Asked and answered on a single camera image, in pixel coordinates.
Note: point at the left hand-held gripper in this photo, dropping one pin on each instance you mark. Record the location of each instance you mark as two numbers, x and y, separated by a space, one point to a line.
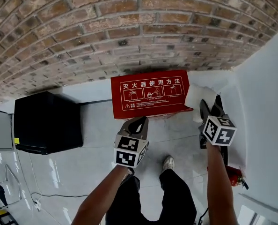
129 151

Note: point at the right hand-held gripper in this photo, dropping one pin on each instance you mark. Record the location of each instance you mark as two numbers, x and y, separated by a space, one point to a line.
219 131

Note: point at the white cloth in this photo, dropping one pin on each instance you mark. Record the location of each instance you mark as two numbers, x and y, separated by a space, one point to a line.
199 95

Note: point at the red fire extinguisher box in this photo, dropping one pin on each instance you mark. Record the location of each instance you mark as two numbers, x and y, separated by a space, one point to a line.
150 109

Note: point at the person's left forearm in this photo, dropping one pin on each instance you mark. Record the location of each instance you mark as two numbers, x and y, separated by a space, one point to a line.
99 196

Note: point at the person's right forearm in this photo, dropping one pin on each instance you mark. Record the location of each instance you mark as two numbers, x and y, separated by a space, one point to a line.
219 184

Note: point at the red fire extinguisher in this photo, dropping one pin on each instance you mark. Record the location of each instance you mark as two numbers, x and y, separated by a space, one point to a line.
233 177

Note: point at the black box cabinet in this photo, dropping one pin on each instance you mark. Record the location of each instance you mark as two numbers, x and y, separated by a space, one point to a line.
47 123

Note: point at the person's left shoe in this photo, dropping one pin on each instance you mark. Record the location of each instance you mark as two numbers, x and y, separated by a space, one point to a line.
128 173

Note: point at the person's shoe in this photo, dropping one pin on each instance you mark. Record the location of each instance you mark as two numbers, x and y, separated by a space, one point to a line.
169 163
128 173

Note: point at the person's right shoe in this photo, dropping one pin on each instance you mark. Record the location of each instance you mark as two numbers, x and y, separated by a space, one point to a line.
169 163

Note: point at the person's black trousers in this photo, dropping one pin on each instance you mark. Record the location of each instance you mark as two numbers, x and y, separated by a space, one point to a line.
174 196

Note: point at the window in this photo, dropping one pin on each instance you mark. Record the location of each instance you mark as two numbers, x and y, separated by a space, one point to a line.
265 219

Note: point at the white power strip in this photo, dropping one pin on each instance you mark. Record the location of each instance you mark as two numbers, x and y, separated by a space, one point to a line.
37 204

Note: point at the metal chair frame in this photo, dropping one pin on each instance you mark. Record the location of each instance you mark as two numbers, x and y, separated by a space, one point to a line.
19 186

